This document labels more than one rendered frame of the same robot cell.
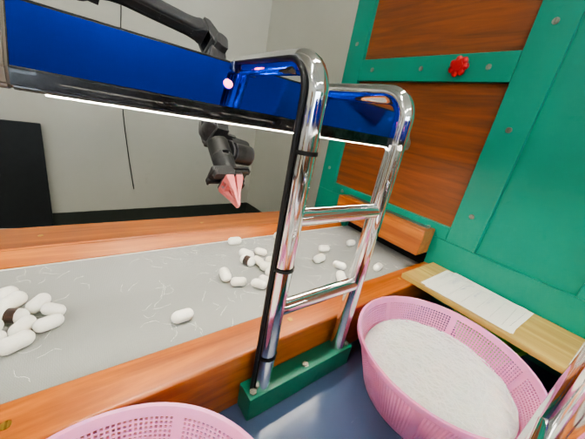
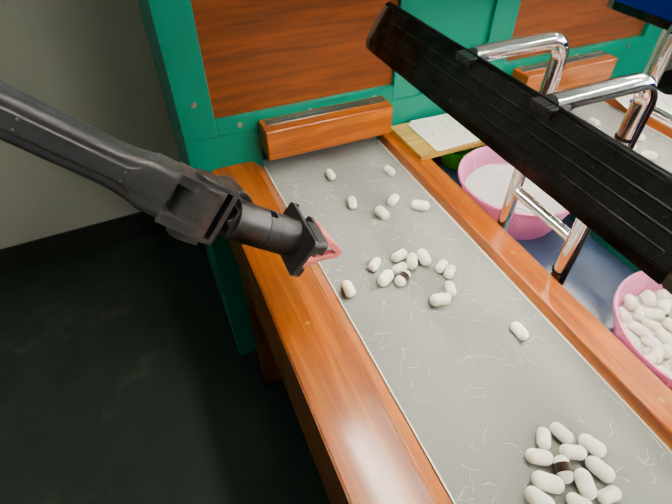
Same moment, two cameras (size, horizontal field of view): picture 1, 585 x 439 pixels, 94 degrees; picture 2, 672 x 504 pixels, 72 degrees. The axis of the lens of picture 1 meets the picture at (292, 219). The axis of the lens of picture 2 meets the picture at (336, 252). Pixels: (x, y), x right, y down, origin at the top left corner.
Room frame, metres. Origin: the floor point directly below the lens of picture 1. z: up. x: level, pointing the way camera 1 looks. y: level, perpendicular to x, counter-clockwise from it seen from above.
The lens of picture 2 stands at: (0.48, 0.64, 1.36)
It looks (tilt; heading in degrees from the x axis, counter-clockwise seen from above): 44 degrees down; 287
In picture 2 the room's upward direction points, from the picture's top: straight up
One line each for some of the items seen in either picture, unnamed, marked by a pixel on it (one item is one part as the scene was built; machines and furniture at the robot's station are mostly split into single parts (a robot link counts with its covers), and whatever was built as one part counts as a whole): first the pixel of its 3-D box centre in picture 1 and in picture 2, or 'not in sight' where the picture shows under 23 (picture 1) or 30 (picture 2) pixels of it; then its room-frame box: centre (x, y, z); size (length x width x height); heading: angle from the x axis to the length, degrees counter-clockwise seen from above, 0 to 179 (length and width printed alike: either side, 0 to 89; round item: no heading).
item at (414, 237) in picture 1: (379, 219); (327, 126); (0.78, -0.25, 0.83); 0.30 x 0.06 x 0.07; 40
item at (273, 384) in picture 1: (292, 233); (514, 197); (0.38, 0.00, 0.90); 0.20 x 0.19 x 0.45; 130
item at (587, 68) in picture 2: not in sight; (562, 75); (0.26, -0.69, 0.83); 0.30 x 0.06 x 0.07; 40
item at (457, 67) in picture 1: (459, 66); not in sight; (0.74, -0.32, 1.24); 0.04 x 0.02 x 0.05; 40
